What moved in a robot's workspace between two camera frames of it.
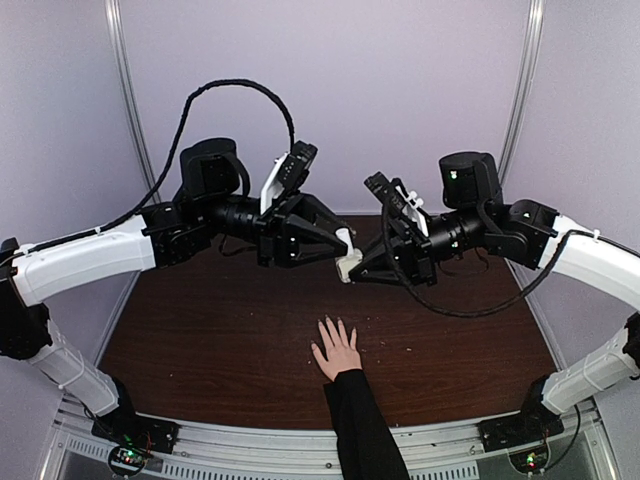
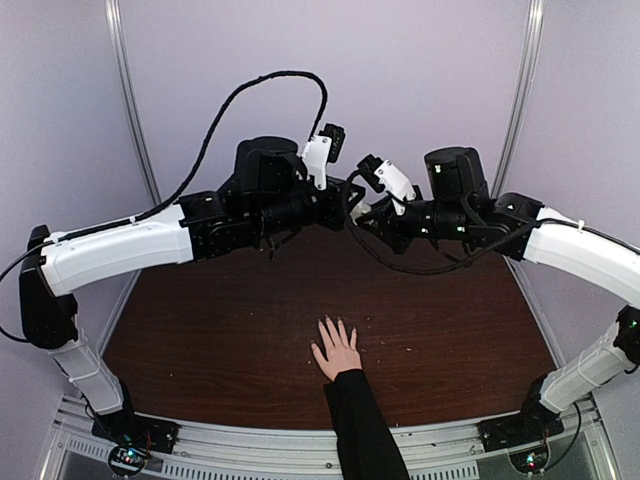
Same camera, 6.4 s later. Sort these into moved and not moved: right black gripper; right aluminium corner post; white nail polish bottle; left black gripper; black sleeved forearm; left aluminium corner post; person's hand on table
Moved: white nail polish bottle; left black gripper; right black gripper
Not moved: person's hand on table; black sleeved forearm; right aluminium corner post; left aluminium corner post
